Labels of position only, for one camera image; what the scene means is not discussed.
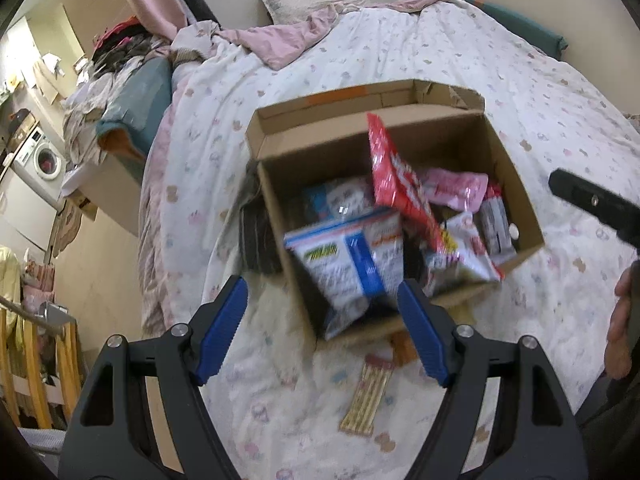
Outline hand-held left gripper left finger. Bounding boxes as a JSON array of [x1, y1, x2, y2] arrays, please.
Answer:
[[57, 275, 249, 480]]

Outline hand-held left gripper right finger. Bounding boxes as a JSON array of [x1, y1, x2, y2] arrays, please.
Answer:
[[397, 278, 590, 480]]

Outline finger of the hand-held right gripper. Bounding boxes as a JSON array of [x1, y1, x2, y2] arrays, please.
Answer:
[[548, 169, 640, 251]]

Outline blue and white snack packet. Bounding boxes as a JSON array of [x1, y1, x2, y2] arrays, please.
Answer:
[[284, 209, 406, 341]]

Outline red and grey snack packet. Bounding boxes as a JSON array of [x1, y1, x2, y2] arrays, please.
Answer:
[[475, 184, 517, 261]]

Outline pink snack packet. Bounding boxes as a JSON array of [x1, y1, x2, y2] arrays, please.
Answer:
[[420, 170, 488, 211]]

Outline light blue snack packet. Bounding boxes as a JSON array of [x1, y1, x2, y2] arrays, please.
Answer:
[[302, 177, 376, 221]]

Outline brown cardboard box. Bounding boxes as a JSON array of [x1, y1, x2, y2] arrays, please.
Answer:
[[245, 79, 546, 343]]

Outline person's right hand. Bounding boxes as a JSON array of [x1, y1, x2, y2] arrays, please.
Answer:
[[605, 260, 640, 381]]

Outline brown snack packet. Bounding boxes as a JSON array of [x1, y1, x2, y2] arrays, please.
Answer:
[[390, 332, 417, 367]]

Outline beige patterned snack packet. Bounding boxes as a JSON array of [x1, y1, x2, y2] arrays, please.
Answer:
[[340, 355, 396, 436]]

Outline black round object beside box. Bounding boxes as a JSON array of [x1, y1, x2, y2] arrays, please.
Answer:
[[239, 187, 288, 275]]

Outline beige storage box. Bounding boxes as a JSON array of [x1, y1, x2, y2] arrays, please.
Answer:
[[62, 152, 148, 236]]

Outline brown floor mat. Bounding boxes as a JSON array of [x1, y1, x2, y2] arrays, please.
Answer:
[[49, 202, 83, 261]]

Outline yellow wooden rack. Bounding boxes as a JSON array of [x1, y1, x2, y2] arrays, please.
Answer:
[[0, 302, 83, 431]]

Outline teal bolster cushion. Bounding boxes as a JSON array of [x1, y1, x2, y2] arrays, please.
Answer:
[[422, 0, 568, 58]]

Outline pale yellow cloth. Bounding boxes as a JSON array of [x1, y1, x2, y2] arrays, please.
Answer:
[[0, 245, 23, 356]]

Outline white floor cabinet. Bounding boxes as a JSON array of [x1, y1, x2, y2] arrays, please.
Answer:
[[0, 180, 58, 256]]

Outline white washing machine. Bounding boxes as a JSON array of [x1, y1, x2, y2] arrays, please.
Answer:
[[10, 127, 66, 206]]

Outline teal padded blanket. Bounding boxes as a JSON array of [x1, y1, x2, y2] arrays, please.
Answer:
[[97, 55, 173, 161]]

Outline pink blanket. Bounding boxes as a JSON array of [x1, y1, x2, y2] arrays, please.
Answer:
[[170, 0, 461, 71]]

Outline pile of clothes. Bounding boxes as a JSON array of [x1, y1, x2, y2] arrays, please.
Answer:
[[92, 17, 173, 76]]

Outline pale patterned pillow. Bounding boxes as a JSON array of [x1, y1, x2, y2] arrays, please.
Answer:
[[257, 0, 371, 25]]

